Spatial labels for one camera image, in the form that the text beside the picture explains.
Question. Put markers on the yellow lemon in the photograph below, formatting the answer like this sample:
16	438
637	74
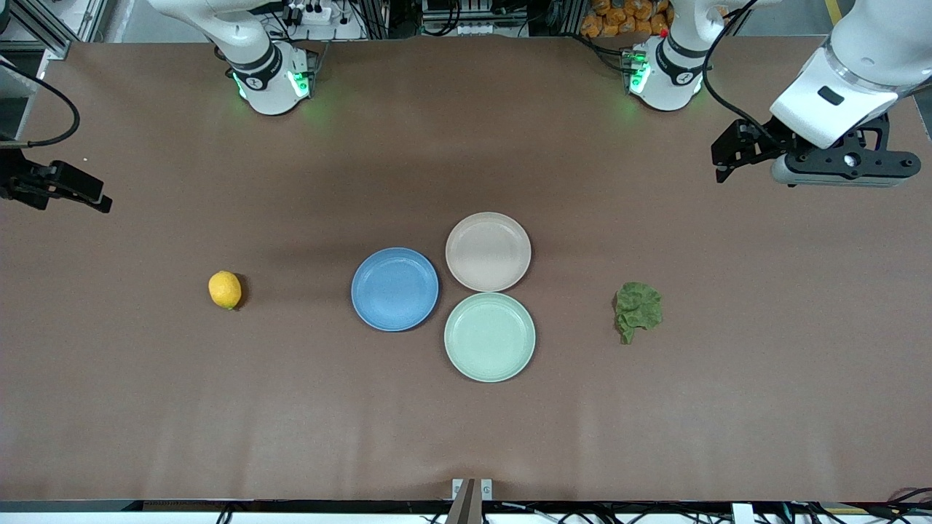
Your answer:
224	290

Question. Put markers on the small white metal bracket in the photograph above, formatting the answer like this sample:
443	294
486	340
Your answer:
486	489
457	489

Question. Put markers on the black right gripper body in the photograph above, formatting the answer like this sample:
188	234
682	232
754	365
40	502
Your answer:
16	182

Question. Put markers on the pink plate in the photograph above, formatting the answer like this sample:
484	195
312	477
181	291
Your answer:
488	251

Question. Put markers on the blue plate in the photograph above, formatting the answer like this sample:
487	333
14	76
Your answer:
393	291

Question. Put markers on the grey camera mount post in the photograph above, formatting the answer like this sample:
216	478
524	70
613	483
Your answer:
463	509

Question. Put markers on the pile of orange fruit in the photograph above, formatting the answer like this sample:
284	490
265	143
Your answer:
619	18

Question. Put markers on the aluminium frame profile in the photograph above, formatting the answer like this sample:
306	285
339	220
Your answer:
44	25

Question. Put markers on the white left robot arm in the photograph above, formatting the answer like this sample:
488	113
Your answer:
859	65

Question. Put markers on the white power strip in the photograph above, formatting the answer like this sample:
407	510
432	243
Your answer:
470	29
309	14

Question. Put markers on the pale green plate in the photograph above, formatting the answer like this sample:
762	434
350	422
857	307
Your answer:
489	337

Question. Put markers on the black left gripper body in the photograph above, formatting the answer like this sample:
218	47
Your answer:
765	140

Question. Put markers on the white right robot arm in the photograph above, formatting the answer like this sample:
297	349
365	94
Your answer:
269	87

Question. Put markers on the green lettuce leaf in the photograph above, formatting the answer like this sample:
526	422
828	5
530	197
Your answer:
639	306

